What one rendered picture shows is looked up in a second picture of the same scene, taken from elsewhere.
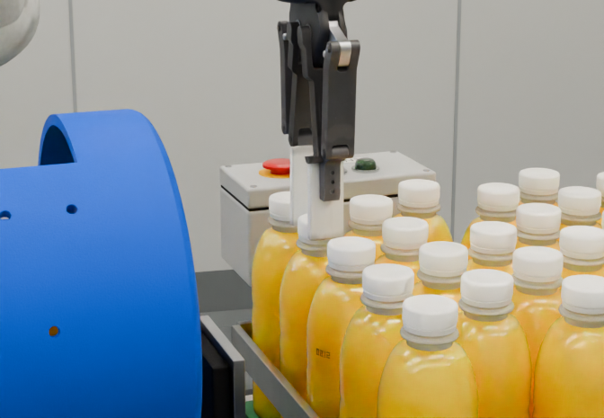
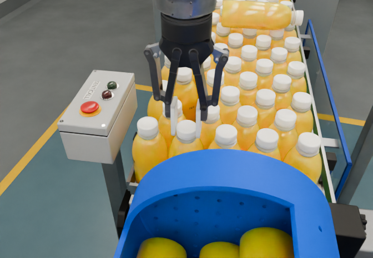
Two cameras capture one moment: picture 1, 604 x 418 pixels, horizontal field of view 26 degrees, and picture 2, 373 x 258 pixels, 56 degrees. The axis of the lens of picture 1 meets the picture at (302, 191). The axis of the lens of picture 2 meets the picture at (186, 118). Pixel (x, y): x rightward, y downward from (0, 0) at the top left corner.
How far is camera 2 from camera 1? 0.94 m
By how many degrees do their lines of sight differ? 58
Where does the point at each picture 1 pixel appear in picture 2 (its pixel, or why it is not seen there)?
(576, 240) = (254, 80)
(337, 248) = (231, 137)
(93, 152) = (286, 192)
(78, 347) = not seen: outside the picture
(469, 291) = (290, 124)
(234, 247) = (87, 153)
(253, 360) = not seen: hidden behind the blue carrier
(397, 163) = (111, 76)
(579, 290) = (309, 102)
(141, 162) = (295, 177)
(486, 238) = (236, 96)
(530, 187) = not seen: hidden behind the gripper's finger
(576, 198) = (208, 61)
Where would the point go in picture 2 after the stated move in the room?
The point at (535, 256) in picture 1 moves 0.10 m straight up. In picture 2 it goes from (269, 95) to (277, 52)
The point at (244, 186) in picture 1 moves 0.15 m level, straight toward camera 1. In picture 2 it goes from (97, 127) to (167, 152)
